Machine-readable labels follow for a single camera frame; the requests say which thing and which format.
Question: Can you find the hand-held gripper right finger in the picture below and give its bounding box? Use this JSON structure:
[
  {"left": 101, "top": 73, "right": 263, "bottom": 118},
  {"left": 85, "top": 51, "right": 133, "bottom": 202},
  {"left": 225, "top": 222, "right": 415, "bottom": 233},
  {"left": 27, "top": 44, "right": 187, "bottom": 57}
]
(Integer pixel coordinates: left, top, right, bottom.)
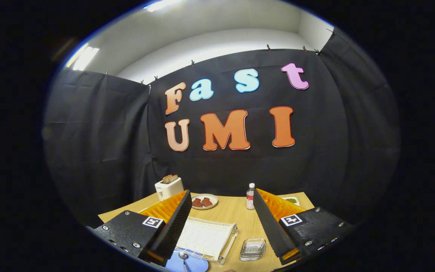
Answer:
[{"left": 253, "top": 189, "right": 355, "bottom": 265}]

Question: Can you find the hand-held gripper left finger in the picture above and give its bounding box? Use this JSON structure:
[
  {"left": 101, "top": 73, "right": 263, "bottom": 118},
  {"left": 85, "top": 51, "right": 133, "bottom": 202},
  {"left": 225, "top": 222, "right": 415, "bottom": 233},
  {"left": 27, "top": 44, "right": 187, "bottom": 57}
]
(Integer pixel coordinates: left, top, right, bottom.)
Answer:
[{"left": 94, "top": 190, "right": 192, "bottom": 267}]

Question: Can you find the metal wire basket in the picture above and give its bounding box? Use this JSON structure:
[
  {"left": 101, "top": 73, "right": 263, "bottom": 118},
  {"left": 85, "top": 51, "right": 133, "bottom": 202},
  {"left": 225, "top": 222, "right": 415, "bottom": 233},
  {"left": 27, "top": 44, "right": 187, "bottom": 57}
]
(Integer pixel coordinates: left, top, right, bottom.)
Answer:
[{"left": 239, "top": 238, "right": 267, "bottom": 261}]

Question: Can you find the spoon with checkered handle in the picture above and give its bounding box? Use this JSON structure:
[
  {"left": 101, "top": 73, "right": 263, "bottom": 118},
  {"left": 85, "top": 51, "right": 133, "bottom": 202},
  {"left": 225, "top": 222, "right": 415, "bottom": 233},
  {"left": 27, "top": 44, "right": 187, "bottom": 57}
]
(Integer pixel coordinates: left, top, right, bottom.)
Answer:
[{"left": 179, "top": 251, "right": 191, "bottom": 272}]

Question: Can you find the white wire dish rack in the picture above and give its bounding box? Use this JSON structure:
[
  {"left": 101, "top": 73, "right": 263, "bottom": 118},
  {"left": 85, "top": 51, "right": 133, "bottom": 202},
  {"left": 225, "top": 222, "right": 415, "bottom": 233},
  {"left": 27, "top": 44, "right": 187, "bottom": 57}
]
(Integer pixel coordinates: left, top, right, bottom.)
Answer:
[{"left": 175, "top": 216, "right": 239, "bottom": 265}]

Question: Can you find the blue plate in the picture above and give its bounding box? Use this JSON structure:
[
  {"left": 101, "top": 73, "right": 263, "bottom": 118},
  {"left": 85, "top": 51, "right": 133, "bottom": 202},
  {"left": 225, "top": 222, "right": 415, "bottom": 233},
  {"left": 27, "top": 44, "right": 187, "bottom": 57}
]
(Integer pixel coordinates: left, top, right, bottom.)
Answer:
[{"left": 165, "top": 247, "right": 209, "bottom": 272}]

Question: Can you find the beige round dish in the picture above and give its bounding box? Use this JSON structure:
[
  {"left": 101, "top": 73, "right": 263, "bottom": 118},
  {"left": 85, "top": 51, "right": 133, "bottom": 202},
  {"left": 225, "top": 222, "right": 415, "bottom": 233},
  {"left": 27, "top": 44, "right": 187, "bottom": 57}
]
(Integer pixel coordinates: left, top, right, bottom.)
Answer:
[{"left": 191, "top": 193, "right": 219, "bottom": 210}]

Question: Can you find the clear bottle with red label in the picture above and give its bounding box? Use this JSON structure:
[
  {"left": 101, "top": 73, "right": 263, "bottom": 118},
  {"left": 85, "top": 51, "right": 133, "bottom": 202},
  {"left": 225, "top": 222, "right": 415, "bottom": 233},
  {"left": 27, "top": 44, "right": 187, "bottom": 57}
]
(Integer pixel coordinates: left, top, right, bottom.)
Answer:
[{"left": 246, "top": 183, "right": 256, "bottom": 210}]

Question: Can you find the white toaster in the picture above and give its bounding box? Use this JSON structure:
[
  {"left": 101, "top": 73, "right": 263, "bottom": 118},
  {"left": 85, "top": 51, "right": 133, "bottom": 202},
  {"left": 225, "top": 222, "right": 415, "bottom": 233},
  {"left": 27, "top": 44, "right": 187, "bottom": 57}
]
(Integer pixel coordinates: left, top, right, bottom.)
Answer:
[{"left": 154, "top": 177, "right": 185, "bottom": 201}]

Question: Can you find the ceiling light panel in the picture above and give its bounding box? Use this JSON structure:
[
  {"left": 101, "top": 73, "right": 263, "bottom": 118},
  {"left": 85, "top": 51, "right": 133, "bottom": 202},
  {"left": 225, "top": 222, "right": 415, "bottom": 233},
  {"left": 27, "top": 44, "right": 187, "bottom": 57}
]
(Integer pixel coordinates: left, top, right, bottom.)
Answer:
[{"left": 66, "top": 43, "right": 100, "bottom": 71}]

